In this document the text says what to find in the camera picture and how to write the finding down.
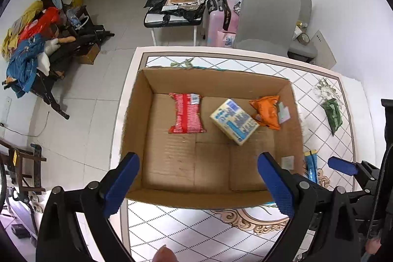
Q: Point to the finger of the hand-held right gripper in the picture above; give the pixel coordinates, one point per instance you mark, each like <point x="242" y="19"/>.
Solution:
<point x="342" y="165"/>

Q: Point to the yellow and blue tissue pack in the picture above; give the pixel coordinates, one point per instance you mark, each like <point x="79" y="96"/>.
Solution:
<point x="235" y="122"/>

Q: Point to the black plastic bag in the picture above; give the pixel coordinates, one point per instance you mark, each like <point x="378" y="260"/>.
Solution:
<point x="187" y="15"/>

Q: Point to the yellow cloth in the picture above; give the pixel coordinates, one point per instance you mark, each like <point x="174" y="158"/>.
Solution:
<point x="12" y="35"/>

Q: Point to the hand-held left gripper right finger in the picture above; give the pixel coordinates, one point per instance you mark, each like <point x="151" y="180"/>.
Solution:
<point x="276" y="185"/>

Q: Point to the small brown cardboard box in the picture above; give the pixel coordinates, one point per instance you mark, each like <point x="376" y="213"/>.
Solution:
<point x="88" y="54"/>

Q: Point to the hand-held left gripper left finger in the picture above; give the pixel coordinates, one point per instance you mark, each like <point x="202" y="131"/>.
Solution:
<point x="121" y="185"/>

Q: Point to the pink suitcase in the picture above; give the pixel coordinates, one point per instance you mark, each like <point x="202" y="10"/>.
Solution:
<point x="216" y="24"/>

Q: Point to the small white packet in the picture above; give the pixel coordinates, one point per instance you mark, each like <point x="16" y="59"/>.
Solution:
<point x="284" y="113"/>

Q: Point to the person's left hand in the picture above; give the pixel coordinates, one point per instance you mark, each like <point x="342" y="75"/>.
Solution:
<point x="165" y="255"/>

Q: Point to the red snack packet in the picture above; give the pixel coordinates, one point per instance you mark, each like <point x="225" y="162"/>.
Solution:
<point x="187" y="113"/>

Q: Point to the blue packet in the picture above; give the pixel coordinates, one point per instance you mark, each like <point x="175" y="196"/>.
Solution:
<point x="311" y="166"/>

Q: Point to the orange snack packet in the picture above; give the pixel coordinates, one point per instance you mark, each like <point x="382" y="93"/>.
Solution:
<point x="267" y="111"/>

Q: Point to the green packet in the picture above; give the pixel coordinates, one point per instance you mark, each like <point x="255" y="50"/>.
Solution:
<point x="333" y="114"/>

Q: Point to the blue patterned cloth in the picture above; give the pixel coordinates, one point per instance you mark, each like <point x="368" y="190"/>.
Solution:
<point x="26" y="62"/>

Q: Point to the black folding rack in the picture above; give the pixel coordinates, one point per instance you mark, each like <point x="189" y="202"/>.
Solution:
<point x="83" y="39"/>

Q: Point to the pink gift bag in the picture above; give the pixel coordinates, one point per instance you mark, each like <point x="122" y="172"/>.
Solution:
<point x="226" y="39"/>

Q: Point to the grey upholstered chair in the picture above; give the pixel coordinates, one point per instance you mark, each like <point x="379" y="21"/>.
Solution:
<point x="267" y="13"/>
<point x="307" y="48"/>

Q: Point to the dark wooden chair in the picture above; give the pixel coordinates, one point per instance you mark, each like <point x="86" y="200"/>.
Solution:
<point x="26" y="168"/>

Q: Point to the white board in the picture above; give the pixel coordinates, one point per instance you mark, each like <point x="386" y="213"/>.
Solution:
<point x="324" y="48"/>

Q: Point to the red plastic bag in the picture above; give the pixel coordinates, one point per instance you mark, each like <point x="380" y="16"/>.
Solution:
<point x="40" y="21"/>

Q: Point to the person's right hand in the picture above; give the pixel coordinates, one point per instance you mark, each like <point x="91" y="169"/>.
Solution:
<point x="373" y="247"/>

